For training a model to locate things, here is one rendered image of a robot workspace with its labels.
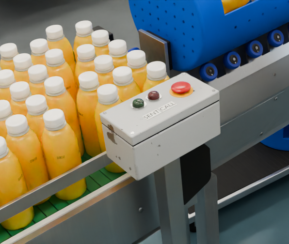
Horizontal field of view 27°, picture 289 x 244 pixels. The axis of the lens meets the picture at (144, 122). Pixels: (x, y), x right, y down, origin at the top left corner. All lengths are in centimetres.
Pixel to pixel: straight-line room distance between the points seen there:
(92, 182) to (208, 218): 55
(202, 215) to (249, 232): 67
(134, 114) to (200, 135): 14
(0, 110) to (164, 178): 34
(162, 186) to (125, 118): 19
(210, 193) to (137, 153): 65
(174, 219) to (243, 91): 42
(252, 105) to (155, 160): 52
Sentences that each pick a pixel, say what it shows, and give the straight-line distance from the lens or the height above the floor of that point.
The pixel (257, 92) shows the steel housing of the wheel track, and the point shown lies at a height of 86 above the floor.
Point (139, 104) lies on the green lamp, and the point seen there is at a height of 111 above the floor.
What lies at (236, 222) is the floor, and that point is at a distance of 240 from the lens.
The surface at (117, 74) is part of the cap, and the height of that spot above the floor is 109.
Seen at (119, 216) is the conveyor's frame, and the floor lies 83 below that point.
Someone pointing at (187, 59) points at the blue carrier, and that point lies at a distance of 141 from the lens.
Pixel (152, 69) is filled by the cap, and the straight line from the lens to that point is 122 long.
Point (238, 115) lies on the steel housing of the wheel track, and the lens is 153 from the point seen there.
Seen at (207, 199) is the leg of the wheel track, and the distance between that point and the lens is 168.
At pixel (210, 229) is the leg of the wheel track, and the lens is 176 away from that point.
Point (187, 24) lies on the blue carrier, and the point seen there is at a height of 110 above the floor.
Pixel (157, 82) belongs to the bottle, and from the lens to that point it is 123.
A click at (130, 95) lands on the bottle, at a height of 104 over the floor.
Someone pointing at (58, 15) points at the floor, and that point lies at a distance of 417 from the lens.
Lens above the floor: 170
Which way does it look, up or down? 35 degrees down
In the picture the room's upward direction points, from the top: 7 degrees counter-clockwise
